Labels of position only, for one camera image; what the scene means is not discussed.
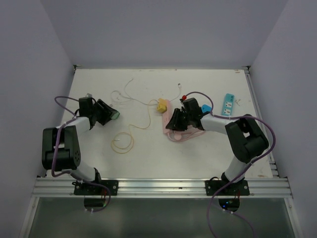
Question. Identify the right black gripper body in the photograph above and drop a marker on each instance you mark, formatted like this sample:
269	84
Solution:
189	118

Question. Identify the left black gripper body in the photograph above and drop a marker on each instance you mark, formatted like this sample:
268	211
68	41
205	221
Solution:
92	111

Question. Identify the blue plug adapter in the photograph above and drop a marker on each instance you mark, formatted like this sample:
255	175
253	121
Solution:
206	108

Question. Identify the pink power strip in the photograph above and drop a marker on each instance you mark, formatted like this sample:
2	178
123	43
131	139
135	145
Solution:
166	117

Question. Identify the green charger plug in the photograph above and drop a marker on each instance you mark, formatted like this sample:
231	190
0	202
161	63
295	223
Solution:
115	115

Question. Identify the yellow charger plug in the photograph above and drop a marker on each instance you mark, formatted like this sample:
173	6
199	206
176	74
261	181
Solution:
162	105

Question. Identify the teal power strip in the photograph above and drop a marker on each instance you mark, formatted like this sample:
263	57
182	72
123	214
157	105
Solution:
228	104

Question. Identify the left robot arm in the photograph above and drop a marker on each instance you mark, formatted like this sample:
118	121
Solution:
60	145

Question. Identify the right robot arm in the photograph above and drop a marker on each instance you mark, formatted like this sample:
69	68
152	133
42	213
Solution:
246	138

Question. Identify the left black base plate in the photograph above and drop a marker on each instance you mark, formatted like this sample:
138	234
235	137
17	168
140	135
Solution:
106	187

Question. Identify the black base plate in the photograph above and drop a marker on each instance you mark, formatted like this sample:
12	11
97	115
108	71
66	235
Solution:
106	187
220	188

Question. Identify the aluminium rail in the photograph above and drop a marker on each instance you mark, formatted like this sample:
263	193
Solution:
163	188

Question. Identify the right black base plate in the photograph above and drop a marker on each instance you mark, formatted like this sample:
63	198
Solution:
220	188

